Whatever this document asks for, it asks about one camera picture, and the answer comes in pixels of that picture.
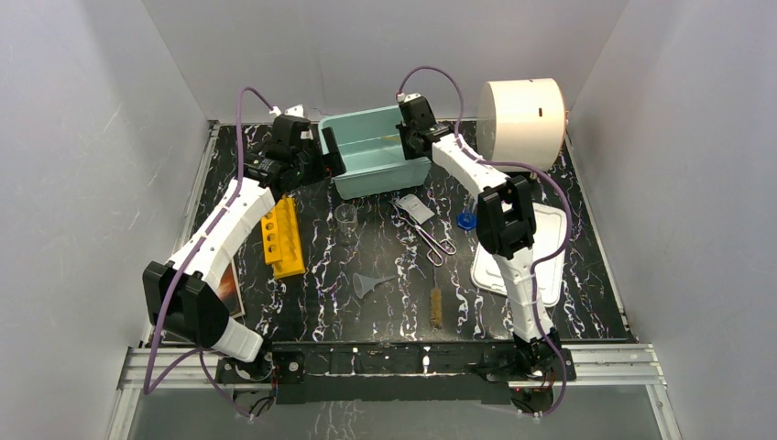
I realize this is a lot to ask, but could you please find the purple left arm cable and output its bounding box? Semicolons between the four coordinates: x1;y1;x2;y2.
142;85;278;420

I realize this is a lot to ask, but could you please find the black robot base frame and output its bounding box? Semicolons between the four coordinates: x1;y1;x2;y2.
216;340;577;408

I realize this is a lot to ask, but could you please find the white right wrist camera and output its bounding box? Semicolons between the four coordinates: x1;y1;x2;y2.
396;93;421;105

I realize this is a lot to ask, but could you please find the white paper packet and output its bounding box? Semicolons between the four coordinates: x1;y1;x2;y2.
396;193;435;225

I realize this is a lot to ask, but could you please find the aluminium rail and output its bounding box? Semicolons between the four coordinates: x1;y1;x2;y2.
151;341;666;390

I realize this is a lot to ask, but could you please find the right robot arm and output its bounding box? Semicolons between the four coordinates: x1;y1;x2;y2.
397;93;556;380

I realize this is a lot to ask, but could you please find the blue cylinder base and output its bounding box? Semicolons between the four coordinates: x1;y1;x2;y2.
456;212;477;231

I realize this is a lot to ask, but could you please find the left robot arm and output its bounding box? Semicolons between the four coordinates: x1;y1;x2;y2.
142;115;346;381

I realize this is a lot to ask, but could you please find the teal plastic bin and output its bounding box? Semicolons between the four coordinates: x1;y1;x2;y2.
318;105;432;200

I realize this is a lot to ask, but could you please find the clear glass beaker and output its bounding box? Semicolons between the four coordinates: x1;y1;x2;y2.
334;203;357;245

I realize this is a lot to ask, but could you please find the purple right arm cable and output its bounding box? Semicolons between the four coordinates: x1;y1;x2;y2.
395;65;575;420

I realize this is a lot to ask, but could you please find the white plastic lid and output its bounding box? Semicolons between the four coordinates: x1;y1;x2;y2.
470;201;567;308

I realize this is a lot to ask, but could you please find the clear glass graduated cylinder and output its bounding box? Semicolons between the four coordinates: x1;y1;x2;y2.
463;194;477;215

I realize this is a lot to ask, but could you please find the yellow test tube rack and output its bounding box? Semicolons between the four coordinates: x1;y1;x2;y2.
261;196;305;280

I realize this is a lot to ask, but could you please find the clear plastic funnel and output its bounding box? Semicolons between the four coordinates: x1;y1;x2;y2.
352;273;396;300

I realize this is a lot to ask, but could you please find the cream cylindrical drum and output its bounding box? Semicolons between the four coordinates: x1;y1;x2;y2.
476;78;567;171

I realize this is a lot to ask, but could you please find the dark picture book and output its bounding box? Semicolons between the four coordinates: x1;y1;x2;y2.
215;260;245;318

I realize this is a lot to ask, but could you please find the tan test tube brush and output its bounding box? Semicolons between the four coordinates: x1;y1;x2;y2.
430;266;443;330

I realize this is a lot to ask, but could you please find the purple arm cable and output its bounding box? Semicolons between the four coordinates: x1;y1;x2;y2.
395;65;575;420
142;85;278;420

